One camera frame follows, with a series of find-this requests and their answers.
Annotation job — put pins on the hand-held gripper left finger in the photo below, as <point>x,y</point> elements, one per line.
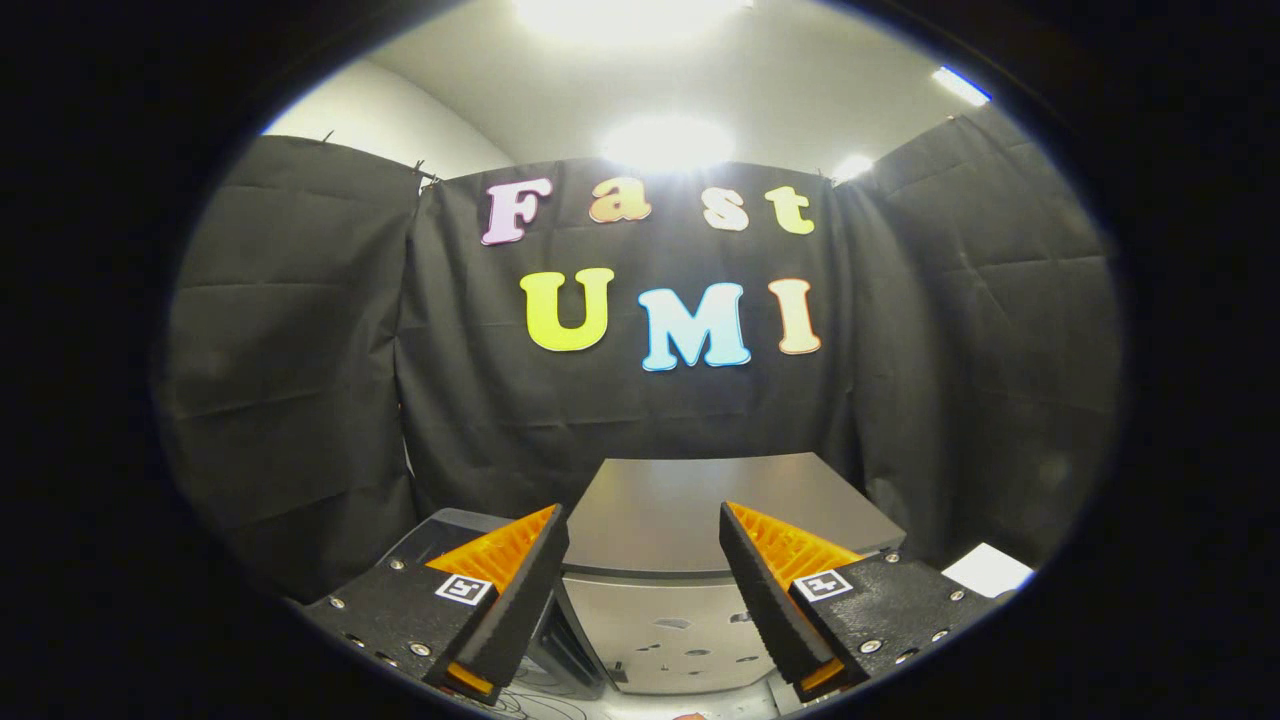
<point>520,600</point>

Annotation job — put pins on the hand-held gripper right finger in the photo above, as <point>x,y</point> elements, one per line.
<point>765,590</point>

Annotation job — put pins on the dark grey washing machine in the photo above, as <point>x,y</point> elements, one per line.
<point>572,650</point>

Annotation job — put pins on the white paper sheet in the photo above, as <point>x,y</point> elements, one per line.
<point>988,570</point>

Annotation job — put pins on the black backdrop cloth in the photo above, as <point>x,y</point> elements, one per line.
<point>300,350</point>

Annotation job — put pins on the small ceiling light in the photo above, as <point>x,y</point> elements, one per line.
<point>853,167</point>

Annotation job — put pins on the ceiling light above backdrop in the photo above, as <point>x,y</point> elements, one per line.
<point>668,142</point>

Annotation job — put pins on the rectangular ceiling light panel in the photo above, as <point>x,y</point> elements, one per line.
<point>960,85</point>

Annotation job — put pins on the large ceiling light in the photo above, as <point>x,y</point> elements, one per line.
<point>630,15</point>

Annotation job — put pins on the beige cabinet with dark frame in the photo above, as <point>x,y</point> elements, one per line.
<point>680,510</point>

